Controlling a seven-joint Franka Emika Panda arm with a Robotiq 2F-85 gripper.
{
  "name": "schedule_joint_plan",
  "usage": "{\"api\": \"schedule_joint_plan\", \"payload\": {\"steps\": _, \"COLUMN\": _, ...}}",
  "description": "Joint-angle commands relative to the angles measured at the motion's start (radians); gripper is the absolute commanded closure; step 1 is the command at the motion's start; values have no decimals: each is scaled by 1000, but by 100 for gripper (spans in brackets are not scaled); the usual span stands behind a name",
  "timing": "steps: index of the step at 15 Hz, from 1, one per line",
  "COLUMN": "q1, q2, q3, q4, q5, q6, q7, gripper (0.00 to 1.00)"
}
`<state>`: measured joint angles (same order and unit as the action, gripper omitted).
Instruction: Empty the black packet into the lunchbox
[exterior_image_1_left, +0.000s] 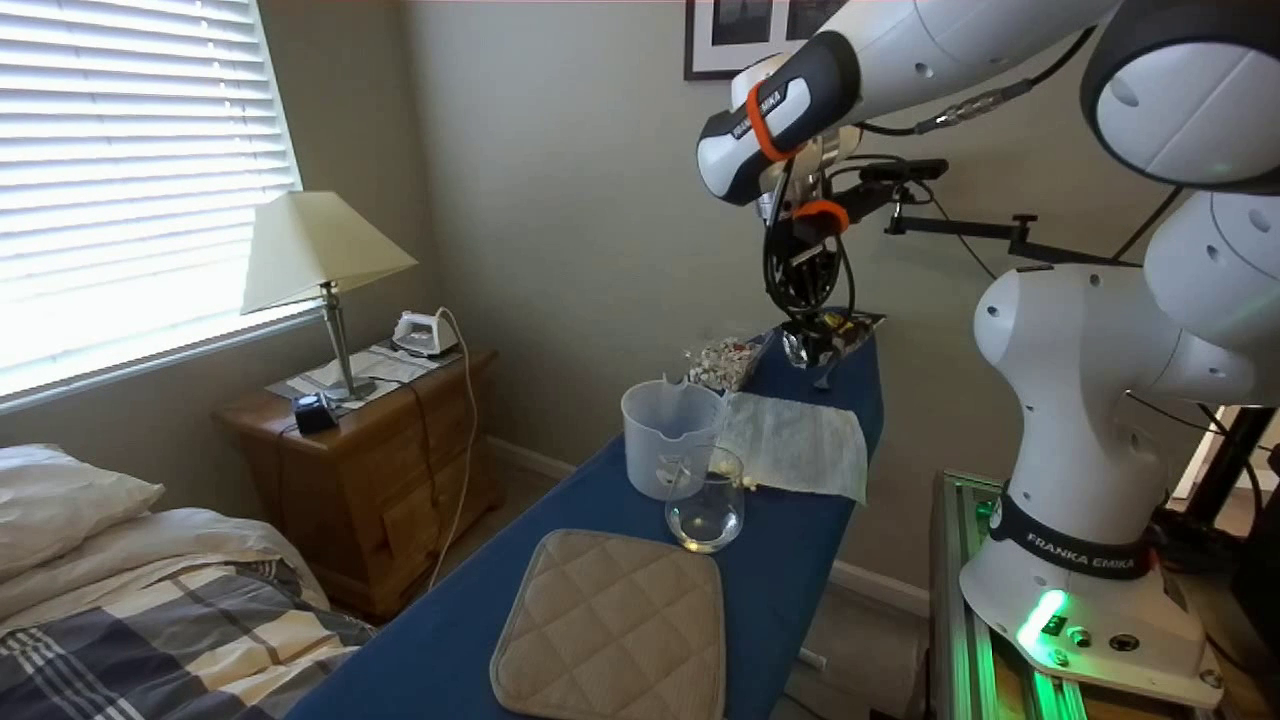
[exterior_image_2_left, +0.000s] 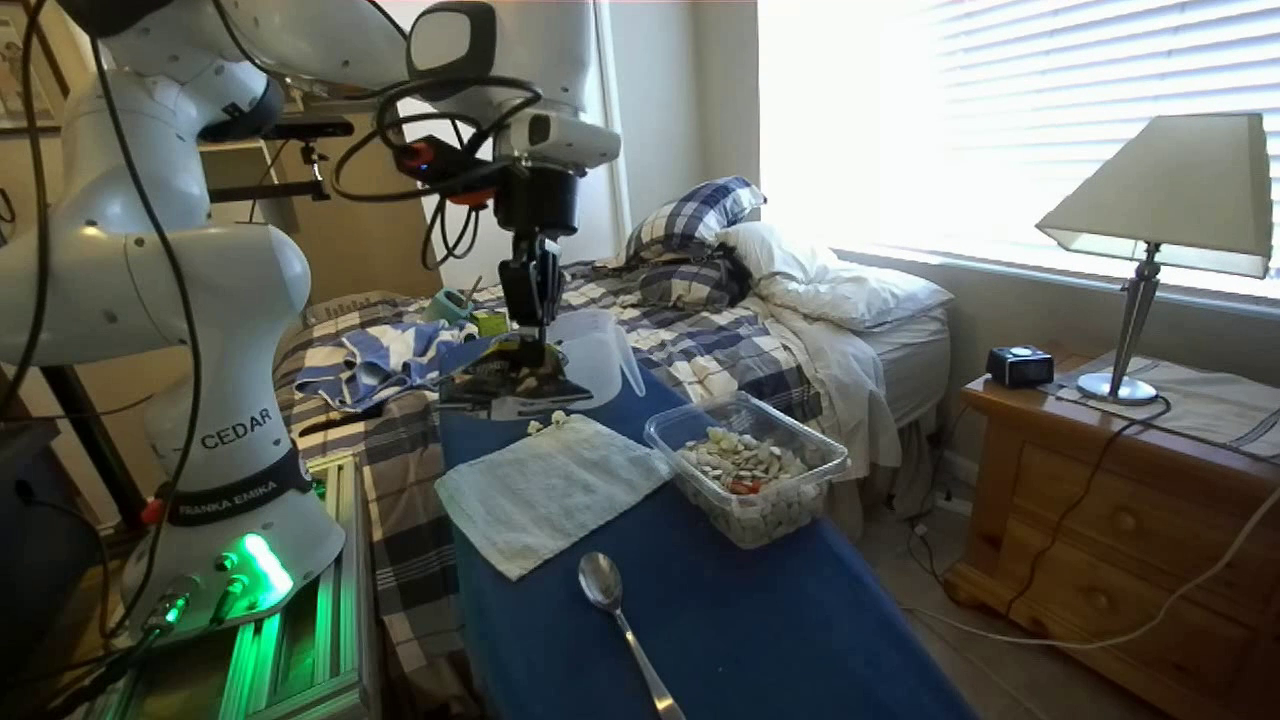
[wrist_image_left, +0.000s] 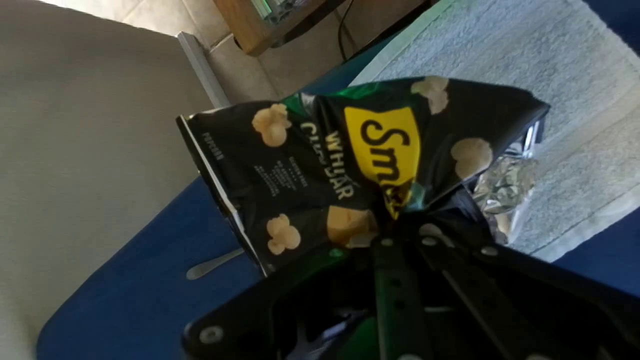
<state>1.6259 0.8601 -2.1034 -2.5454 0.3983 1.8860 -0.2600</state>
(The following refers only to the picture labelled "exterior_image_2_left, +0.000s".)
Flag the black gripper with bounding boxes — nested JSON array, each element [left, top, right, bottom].
[[492, 160, 585, 333]]

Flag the cream shade table lamp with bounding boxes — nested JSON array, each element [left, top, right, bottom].
[[1031, 110, 1277, 408]]

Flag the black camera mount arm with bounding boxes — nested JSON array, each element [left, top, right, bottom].
[[195, 114, 360, 209]]

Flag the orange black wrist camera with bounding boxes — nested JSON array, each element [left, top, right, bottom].
[[393, 131, 505, 212]]

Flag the small black alarm clock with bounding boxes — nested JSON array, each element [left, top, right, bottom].
[[985, 339, 1055, 393]]

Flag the wooden nightstand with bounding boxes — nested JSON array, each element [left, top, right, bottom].
[[945, 352, 1280, 720]]

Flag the blue ironing board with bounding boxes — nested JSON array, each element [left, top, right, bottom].
[[436, 356, 977, 720]]

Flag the white window blinds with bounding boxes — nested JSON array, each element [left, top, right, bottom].
[[755, 0, 1280, 291]]

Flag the blue white crumpled cloth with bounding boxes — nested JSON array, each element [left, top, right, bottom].
[[292, 318, 497, 417]]

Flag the white power cable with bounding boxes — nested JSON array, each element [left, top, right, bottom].
[[931, 485, 1280, 655]]

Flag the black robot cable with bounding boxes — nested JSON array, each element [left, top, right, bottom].
[[0, 0, 554, 646]]

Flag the white bed sheet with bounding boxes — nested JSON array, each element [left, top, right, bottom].
[[743, 296, 958, 488]]

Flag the metal spoon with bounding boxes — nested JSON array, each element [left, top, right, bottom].
[[572, 548, 691, 720]]

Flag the clear plastic measuring jug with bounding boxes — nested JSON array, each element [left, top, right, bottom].
[[535, 309, 652, 405]]

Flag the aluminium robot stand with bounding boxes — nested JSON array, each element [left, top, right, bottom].
[[75, 445, 383, 720]]

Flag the white pillow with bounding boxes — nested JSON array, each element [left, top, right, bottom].
[[725, 216, 958, 338]]

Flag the blue plaid pillow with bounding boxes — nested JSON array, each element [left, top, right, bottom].
[[620, 171, 771, 272]]

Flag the blue plaid duvet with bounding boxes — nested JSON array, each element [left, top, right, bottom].
[[273, 258, 833, 674]]

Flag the white cloth napkin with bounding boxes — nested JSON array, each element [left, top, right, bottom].
[[434, 412, 675, 585]]

